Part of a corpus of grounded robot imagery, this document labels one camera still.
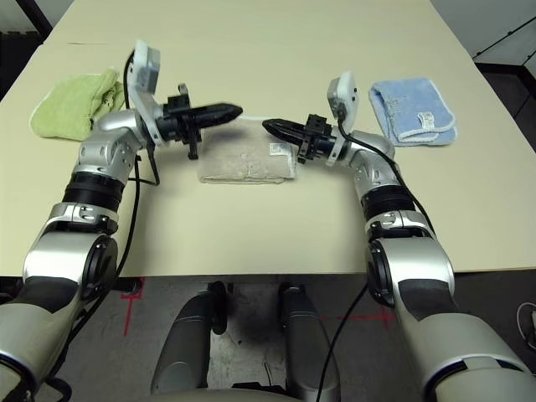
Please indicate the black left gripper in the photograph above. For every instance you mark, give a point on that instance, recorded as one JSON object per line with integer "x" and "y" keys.
{"x": 178, "y": 121}

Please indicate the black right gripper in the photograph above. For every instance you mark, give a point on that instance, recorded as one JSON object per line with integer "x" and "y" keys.
{"x": 320, "y": 140}

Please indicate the beige towel white trim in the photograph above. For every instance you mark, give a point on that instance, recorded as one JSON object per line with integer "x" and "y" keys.
{"x": 243, "y": 163}

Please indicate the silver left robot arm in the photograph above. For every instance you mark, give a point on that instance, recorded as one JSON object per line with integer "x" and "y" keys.
{"x": 104, "y": 155}

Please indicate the blue folded towel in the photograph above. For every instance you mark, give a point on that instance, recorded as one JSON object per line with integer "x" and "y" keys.
{"x": 414, "y": 104}

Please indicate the green folded towel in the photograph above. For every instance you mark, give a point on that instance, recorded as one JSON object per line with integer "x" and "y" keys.
{"x": 71, "y": 104}

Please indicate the black table foot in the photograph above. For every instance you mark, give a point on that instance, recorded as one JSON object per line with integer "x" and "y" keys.
{"x": 127, "y": 286}

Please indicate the black foam floor mat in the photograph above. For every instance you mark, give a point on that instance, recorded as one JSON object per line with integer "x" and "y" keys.
{"x": 17, "y": 58}

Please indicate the grey robot right leg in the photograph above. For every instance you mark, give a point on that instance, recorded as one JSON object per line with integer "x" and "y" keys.
{"x": 305, "y": 343}

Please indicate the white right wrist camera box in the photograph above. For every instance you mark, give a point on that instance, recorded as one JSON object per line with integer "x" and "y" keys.
{"x": 345, "y": 88}

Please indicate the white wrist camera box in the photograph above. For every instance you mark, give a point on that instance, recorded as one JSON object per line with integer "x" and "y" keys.
{"x": 345, "y": 88}
{"x": 146, "y": 63}

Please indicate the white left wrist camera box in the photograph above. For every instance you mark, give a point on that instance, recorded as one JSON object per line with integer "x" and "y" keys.
{"x": 146, "y": 63}

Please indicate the black metal frame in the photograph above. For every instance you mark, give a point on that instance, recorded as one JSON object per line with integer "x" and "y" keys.
{"x": 39, "y": 17}

